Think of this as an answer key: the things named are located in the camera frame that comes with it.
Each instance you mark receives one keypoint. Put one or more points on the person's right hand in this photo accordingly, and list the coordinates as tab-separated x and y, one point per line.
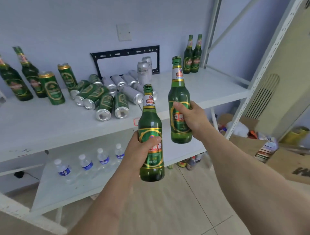
197	121

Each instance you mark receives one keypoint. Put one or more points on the person's left hand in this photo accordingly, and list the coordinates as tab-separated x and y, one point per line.
133	159

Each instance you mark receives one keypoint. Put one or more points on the pile of silver beer cans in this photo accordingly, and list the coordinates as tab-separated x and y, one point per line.
132	94

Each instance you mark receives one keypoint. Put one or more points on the silver white-label beer can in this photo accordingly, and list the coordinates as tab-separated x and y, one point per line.
143	72
149	60

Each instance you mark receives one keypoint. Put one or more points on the white metal shelf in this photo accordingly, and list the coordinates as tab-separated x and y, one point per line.
48	121

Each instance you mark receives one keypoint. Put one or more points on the cluster of green beer cans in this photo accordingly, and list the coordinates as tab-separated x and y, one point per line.
52	89

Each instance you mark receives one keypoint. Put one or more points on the person's right forearm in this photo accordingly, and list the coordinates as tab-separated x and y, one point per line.
254	188

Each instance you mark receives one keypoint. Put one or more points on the person's left forearm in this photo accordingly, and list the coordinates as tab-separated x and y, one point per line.
101	213

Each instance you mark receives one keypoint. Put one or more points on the clear water bottle blue label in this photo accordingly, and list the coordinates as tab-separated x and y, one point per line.
119	153
103	158
86	164
63	169

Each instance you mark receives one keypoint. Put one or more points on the white plastic bag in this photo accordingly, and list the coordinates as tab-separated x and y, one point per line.
238	129

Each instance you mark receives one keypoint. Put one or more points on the small yellow green tin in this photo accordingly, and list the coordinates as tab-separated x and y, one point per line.
181	164

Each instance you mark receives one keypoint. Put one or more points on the open brown cardboard box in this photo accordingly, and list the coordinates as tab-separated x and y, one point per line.
242	145

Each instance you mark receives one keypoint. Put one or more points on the stack of colourful magazines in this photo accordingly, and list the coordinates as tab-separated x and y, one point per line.
265	151

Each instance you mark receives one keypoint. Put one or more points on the cardboard box black print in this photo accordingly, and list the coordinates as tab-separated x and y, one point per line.
285	167

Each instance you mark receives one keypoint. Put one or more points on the beige air conditioner unit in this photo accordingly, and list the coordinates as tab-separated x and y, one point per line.
290	72

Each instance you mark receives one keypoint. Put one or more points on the black power plug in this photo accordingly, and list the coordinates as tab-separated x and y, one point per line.
19	174

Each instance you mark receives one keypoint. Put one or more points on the black metal wall bracket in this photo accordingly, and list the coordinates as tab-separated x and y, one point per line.
126	51

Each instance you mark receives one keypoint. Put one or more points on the white blank wall plate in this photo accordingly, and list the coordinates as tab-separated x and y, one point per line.
124	32

